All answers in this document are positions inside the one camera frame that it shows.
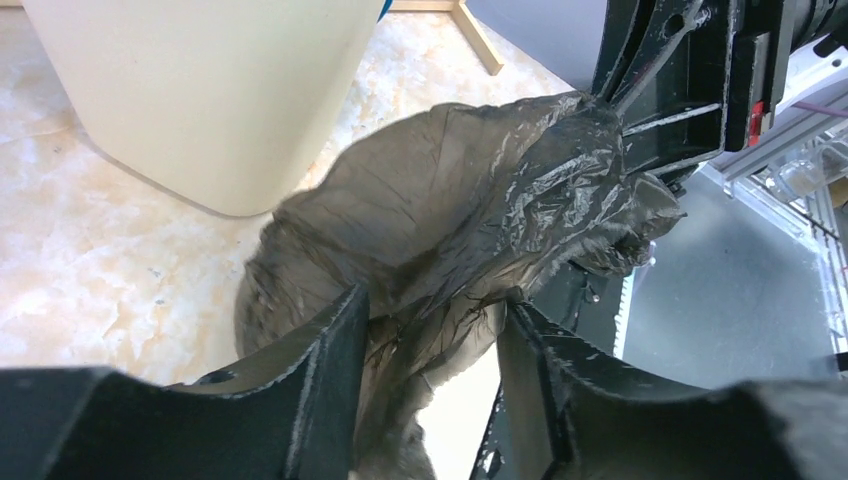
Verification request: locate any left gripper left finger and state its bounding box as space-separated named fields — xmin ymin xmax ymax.
xmin=1 ymin=287 xmax=369 ymax=479

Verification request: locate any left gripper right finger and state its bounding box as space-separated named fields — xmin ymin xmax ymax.
xmin=472 ymin=302 xmax=847 ymax=479

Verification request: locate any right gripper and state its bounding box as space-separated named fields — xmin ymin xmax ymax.
xmin=591 ymin=0 xmax=805 ymax=176

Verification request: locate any dark translucent trash bag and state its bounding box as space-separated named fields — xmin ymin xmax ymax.
xmin=234 ymin=91 xmax=683 ymax=479

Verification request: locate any cream plastic trash bin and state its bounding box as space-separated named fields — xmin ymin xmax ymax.
xmin=24 ymin=0 xmax=383 ymax=217

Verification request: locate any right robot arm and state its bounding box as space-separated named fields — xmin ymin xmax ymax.
xmin=591 ymin=0 xmax=847 ymax=182

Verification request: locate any wooden clothes rack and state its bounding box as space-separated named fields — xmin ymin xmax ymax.
xmin=388 ymin=0 xmax=505 ymax=76

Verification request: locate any blue t-shirt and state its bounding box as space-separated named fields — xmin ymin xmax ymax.
xmin=378 ymin=0 xmax=393 ymax=20

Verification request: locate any white comb cable tray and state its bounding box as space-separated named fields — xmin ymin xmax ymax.
xmin=613 ymin=241 xmax=656 ymax=359

